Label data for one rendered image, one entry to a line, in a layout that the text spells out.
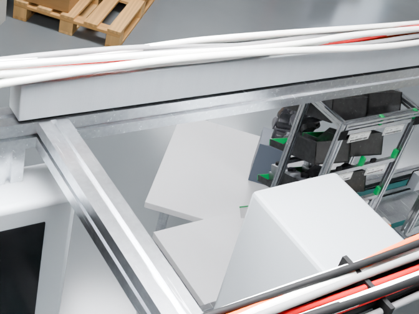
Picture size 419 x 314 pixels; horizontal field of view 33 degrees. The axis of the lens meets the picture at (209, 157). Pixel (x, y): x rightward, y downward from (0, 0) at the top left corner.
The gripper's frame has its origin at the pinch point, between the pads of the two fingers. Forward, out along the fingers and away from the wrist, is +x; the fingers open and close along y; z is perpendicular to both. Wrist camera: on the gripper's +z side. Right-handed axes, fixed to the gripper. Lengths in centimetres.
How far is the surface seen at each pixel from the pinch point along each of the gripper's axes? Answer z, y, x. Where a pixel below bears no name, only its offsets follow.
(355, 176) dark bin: 14.1, 5.1, 21.3
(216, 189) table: -45, -21, -16
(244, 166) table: -50, -4, -31
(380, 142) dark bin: 28.3, 9.4, 17.9
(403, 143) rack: 31.6, 15.3, 21.2
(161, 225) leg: -123, -26, -47
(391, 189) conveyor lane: -39, 57, -8
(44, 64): 120, -106, 74
